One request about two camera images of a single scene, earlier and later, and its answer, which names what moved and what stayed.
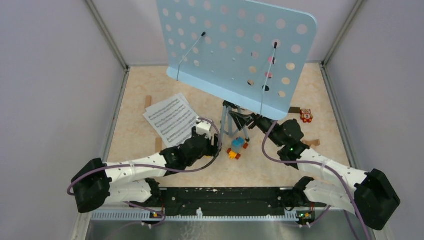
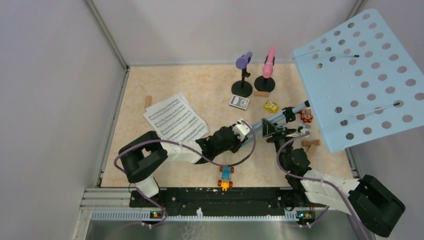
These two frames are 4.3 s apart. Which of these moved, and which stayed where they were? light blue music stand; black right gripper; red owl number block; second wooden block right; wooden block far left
Moved: light blue music stand; black right gripper
Stayed: red owl number block; wooden block far left; second wooden block right
